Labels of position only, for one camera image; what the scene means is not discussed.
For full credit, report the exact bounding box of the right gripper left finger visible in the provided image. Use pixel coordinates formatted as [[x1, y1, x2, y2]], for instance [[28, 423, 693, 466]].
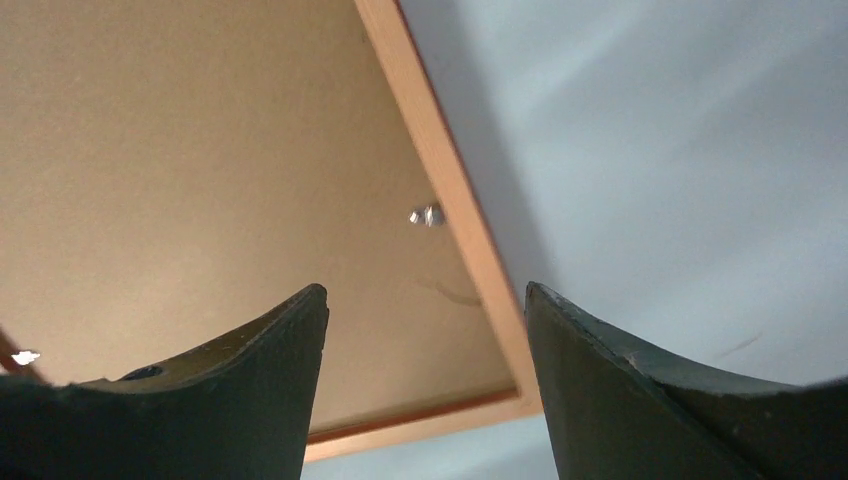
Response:
[[1, 284, 329, 479]]

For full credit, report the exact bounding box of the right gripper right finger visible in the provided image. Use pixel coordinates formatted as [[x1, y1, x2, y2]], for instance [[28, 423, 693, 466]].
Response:
[[525, 282, 847, 479]]

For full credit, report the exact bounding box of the brown backing board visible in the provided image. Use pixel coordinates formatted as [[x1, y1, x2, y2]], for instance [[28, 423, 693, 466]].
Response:
[[0, 0, 518, 432]]

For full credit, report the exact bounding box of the wooden picture frame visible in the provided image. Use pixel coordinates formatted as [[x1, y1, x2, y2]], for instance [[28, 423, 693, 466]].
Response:
[[0, 0, 545, 464]]

